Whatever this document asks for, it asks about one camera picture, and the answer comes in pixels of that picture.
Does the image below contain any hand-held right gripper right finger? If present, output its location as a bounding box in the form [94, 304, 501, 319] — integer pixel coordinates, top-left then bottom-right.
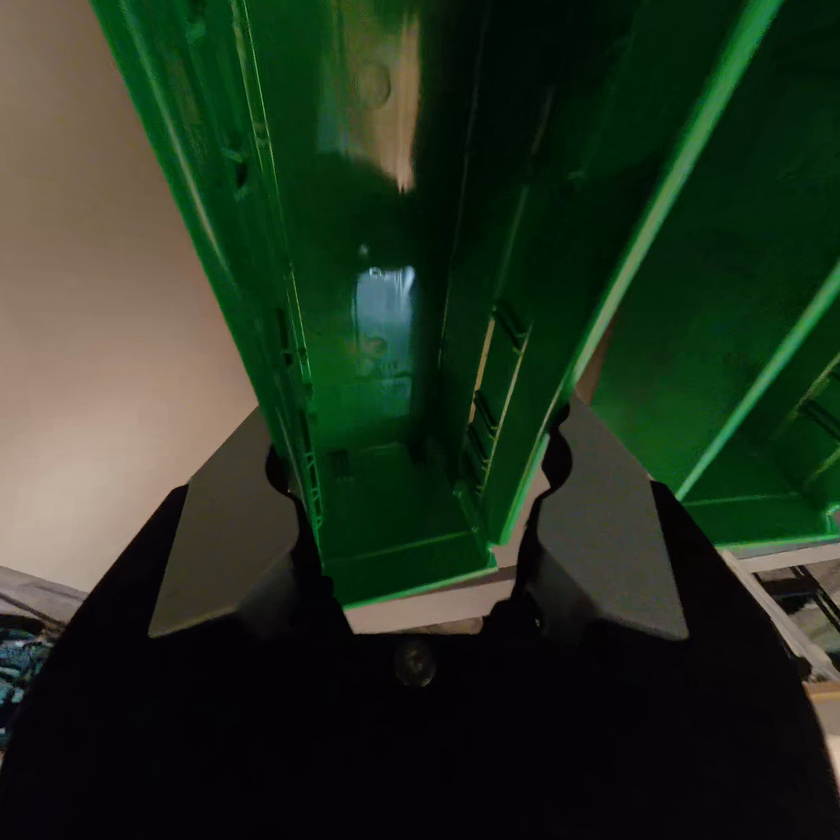
[515, 397, 690, 643]

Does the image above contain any green plastic bin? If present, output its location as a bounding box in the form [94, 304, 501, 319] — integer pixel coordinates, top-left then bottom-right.
[571, 0, 840, 549]
[88, 0, 785, 608]

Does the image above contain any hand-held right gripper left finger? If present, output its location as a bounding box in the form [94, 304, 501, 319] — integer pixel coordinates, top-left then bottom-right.
[147, 407, 329, 642]

